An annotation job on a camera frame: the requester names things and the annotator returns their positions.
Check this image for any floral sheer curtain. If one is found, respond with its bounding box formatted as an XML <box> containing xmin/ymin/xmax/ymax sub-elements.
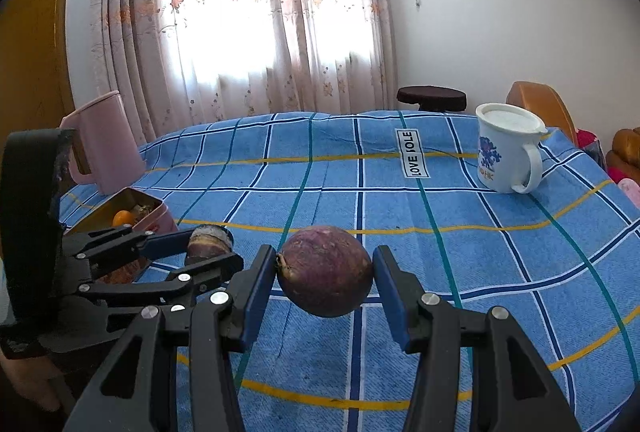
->
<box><xmin>65</xmin><ymin>0</ymin><xmax>397</xmax><ymax>143</ymax></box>

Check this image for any pink floral cloth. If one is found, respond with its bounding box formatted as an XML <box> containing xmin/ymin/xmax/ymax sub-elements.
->
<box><xmin>576</xmin><ymin>129</ymin><xmax>639</xmax><ymax>207</ymax></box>

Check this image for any striped cylindrical cake piece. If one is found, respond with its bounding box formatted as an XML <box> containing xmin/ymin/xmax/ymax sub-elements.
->
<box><xmin>184</xmin><ymin>225</ymin><xmax>234</xmax><ymax>265</ymax></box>

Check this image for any large purple round fruit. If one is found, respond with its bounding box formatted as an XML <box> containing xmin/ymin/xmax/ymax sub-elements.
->
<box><xmin>277</xmin><ymin>226</ymin><xmax>373</xmax><ymax>318</ymax></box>

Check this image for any dark round stool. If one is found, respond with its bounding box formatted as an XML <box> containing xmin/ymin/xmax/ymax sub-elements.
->
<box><xmin>397</xmin><ymin>85</ymin><xmax>468</xmax><ymax>112</ymax></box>

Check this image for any blue plaid tablecloth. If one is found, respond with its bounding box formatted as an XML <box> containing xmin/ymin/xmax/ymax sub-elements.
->
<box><xmin>136</xmin><ymin>111</ymin><xmax>639</xmax><ymax>431</ymax></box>

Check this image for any white blue enamel mug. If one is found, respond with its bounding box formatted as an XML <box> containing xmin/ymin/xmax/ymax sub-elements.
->
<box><xmin>475</xmin><ymin>102</ymin><xmax>547</xmax><ymax>195</ymax></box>

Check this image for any person's hand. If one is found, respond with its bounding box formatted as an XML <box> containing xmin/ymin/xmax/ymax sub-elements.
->
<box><xmin>1</xmin><ymin>354</ymin><xmax>63</xmax><ymax>412</ymax></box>

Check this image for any orange leather sofa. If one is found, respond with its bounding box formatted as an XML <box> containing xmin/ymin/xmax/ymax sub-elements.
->
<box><xmin>605</xmin><ymin>127</ymin><xmax>640</xmax><ymax>184</ymax></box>

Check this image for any pink electric kettle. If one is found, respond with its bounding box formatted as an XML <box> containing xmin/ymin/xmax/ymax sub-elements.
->
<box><xmin>60</xmin><ymin>90</ymin><xmax>145</xmax><ymax>195</ymax></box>

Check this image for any pink metal tin box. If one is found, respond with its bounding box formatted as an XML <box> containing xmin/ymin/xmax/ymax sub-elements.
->
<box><xmin>55</xmin><ymin>187</ymin><xmax>177</xmax><ymax>294</ymax></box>

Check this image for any wooden door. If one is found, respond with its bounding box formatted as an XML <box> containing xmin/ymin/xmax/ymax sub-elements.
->
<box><xmin>0</xmin><ymin>0</ymin><xmax>75</xmax><ymax>139</ymax></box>

